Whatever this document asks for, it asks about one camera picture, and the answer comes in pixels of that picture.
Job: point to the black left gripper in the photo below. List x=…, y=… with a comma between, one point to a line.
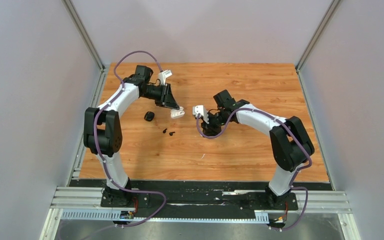
x=167, y=99

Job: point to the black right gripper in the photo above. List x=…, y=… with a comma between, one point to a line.
x=209, y=129

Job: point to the white earbud charging case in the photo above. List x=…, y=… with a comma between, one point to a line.
x=177, y=113

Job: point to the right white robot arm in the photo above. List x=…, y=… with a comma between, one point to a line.
x=291, y=145

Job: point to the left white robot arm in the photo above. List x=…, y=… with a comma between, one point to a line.
x=102, y=126

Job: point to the black earbud charging case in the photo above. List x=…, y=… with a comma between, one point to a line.
x=149, y=116

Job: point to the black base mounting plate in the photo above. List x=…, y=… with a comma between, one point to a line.
x=194, y=199

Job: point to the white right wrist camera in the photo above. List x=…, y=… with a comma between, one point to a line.
x=200, y=112

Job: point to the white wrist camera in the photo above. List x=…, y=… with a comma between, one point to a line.
x=163, y=75
x=200, y=112

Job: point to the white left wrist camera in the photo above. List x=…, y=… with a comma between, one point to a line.
x=163, y=75

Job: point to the aluminium frame rail left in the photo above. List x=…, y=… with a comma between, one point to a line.
x=74, y=15

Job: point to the aluminium frame rail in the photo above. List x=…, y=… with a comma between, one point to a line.
x=331, y=10
x=74, y=15

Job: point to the aluminium frame rail right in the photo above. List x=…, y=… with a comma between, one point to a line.
x=331, y=10

